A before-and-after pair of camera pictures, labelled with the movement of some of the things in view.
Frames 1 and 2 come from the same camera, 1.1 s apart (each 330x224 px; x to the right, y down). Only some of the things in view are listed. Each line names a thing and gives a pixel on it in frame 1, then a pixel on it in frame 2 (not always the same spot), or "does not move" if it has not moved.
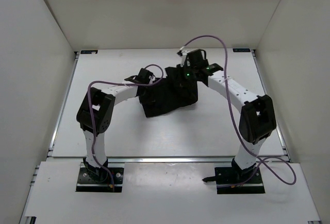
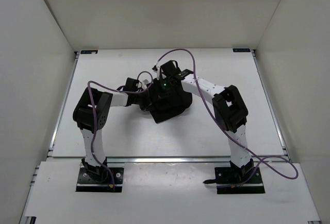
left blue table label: (89, 51) does not move
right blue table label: (241, 50) does not move
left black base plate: (85, 184) does not move
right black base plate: (225, 176) does not move
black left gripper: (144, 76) → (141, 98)
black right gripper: (185, 68) → (156, 83)
